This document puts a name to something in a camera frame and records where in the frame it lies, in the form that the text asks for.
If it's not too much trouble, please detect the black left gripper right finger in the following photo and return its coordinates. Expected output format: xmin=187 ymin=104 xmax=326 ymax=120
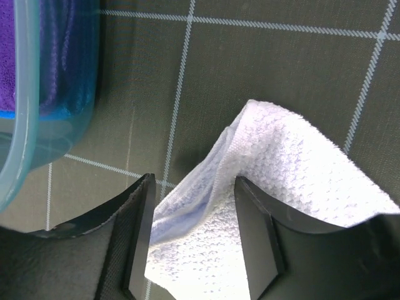
xmin=234 ymin=176 xmax=399 ymax=299

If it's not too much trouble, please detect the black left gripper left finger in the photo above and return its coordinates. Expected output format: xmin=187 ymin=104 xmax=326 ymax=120
xmin=1 ymin=174 xmax=156 ymax=300

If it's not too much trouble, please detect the white towel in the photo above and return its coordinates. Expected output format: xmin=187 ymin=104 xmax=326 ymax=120
xmin=145 ymin=100 xmax=399 ymax=299

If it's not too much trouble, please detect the blue towel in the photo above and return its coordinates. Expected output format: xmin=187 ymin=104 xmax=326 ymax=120
xmin=1 ymin=93 xmax=94 ymax=120

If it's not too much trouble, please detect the purple towel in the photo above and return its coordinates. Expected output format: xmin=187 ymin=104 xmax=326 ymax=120
xmin=1 ymin=1 xmax=83 ymax=112

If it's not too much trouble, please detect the teal transparent plastic bin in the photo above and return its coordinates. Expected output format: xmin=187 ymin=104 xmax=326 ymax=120
xmin=1 ymin=1 xmax=100 ymax=209

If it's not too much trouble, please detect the black grid cutting mat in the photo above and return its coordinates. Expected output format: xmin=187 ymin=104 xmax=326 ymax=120
xmin=0 ymin=0 xmax=400 ymax=300

